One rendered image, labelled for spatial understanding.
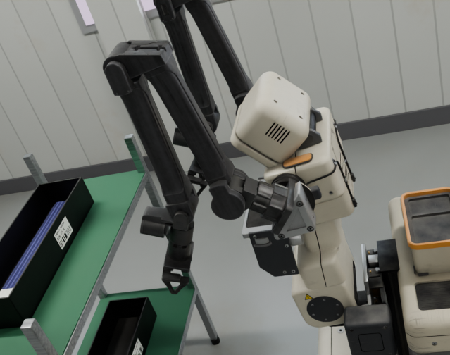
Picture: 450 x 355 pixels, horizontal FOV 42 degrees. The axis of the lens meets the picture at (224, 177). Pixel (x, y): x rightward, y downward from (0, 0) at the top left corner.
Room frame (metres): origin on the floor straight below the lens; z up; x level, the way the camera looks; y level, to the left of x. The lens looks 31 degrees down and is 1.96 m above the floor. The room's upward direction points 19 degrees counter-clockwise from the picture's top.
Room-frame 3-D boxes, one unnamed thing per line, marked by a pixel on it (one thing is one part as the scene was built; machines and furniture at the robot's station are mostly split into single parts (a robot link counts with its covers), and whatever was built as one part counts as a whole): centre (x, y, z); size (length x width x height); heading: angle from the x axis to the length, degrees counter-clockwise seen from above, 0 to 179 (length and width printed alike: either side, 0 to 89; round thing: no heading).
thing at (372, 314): (1.23, -0.21, 0.68); 0.28 x 0.27 x 0.25; 161
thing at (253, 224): (1.33, -0.11, 0.99); 0.28 x 0.16 x 0.22; 161
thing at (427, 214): (1.20, -0.49, 0.87); 0.23 x 0.15 x 0.11; 161
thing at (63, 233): (1.57, 0.64, 1.01); 0.57 x 0.17 x 0.11; 162
